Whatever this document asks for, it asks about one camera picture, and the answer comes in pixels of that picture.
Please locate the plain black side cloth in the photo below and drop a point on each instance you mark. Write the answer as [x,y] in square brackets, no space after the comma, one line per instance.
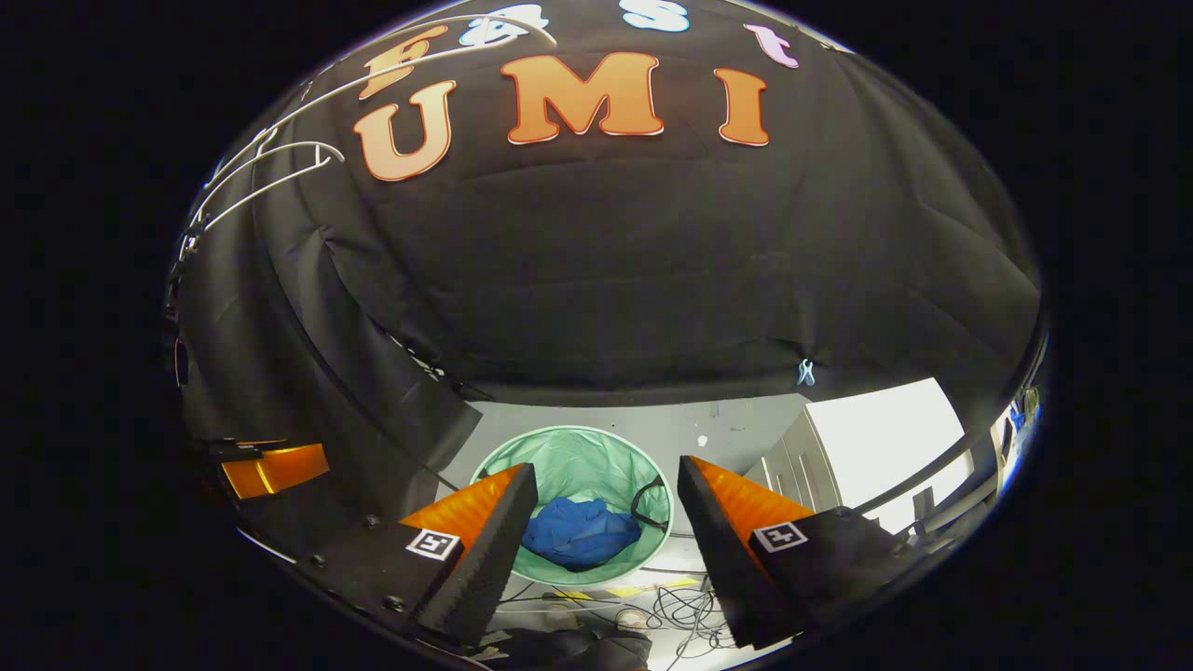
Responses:
[280,373]

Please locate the white plastic clothes hanger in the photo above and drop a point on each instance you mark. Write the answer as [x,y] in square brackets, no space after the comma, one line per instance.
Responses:
[527,20]
[312,145]

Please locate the white cabinet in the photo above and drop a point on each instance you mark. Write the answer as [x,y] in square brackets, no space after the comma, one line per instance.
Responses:
[885,438]

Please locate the yellow floor tape strip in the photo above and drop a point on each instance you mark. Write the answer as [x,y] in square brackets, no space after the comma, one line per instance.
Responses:
[620,591]

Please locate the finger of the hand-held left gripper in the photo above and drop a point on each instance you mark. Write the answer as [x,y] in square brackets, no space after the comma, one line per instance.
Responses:
[280,471]

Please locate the pale blue clip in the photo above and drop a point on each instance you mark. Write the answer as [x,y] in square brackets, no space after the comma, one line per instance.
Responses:
[806,373]

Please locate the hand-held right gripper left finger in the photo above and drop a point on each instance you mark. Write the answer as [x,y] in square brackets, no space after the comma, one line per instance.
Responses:
[494,559]

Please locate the green laundry hamper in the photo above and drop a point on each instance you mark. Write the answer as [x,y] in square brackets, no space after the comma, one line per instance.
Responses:
[578,466]

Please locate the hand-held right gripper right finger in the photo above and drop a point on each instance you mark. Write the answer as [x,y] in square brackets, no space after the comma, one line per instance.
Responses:
[718,559]

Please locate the black backdrop cloth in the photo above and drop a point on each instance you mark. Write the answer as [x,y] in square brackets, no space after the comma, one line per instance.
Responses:
[652,261]

